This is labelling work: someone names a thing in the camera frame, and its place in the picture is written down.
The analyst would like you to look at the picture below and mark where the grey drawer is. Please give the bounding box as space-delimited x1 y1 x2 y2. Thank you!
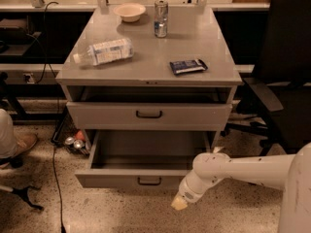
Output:
76 130 210 189
67 102 231 131

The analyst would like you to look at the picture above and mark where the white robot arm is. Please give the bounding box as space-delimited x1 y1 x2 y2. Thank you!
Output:
172 144 311 233

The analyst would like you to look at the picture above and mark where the grey drawer cabinet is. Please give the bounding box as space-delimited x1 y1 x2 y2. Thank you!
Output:
55 4 243 153

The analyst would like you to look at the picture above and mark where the grey top drawer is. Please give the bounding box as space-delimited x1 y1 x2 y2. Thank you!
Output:
67 102 231 131

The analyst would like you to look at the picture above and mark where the dark blue snack packet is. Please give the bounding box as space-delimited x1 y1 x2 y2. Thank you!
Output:
169 59 208 76

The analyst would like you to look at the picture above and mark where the black office chair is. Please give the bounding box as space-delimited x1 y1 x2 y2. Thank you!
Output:
225 0 311 156

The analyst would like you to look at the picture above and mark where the black chair base left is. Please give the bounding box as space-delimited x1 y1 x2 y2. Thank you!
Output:
0 184 43 211

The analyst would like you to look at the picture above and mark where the clear plastic water bottle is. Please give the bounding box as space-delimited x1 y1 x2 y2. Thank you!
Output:
73 38 134 66

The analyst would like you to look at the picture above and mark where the person leg and shoe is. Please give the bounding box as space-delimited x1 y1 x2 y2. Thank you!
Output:
0 109 38 169

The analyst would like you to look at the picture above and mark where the silver drink can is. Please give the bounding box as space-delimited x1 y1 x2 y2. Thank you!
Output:
154 0 168 38

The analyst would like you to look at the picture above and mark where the beige bowl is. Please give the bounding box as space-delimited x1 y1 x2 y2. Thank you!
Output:
114 3 146 22

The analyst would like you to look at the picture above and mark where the black floor cable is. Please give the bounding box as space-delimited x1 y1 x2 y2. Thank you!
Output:
52 146 67 233

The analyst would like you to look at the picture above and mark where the wire basket with cans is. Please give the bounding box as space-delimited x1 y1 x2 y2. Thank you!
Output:
52 114 89 156

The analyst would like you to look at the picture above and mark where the wall power outlet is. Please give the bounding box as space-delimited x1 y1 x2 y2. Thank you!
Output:
23 73 35 83

